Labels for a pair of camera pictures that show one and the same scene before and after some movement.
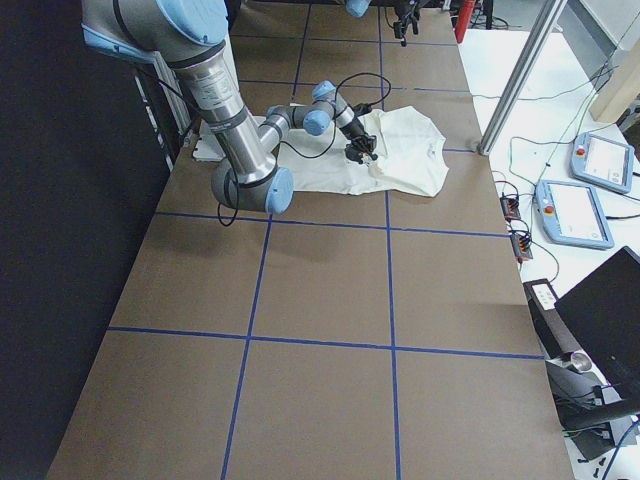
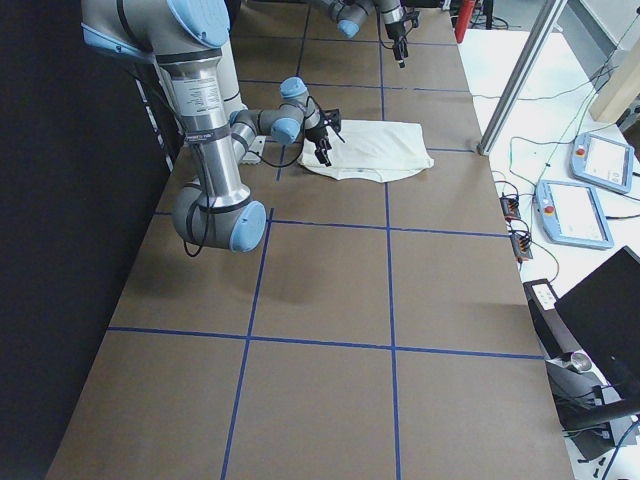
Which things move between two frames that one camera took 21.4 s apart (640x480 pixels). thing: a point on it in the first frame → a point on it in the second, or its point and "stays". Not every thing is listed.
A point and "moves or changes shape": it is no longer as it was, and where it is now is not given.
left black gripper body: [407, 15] → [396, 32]
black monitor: [605, 309] stays
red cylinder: [463, 19] stays
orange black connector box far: [510, 208] stays
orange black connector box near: [522, 246] stays
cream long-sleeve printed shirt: [411, 156] moves or changes shape
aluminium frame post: [523, 75] stays
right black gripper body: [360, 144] → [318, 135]
